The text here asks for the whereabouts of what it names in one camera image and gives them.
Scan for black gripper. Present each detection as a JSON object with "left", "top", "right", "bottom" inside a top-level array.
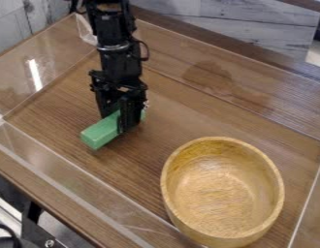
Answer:
[{"left": 90, "top": 38, "right": 149, "bottom": 133}]

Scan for brown wooden bowl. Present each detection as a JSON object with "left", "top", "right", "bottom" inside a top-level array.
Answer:
[{"left": 161, "top": 137, "right": 285, "bottom": 248}]

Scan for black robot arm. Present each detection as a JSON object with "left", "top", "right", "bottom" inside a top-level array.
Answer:
[{"left": 83, "top": 0, "right": 149, "bottom": 133}]

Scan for black table leg bracket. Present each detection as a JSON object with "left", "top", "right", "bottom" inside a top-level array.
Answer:
[{"left": 20, "top": 201, "right": 67, "bottom": 248}]

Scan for clear acrylic tray walls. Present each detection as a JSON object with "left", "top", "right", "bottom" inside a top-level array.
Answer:
[{"left": 0, "top": 10, "right": 320, "bottom": 248}]

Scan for clear acrylic corner bracket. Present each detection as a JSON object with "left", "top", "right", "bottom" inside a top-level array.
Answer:
[{"left": 75, "top": 14, "right": 98, "bottom": 46}]

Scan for green rectangular block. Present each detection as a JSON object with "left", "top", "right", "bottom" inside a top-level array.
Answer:
[{"left": 80, "top": 110, "right": 138, "bottom": 150}]

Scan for black cable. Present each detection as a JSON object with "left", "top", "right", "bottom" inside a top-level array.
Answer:
[{"left": 0, "top": 222, "right": 23, "bottom": 248}]

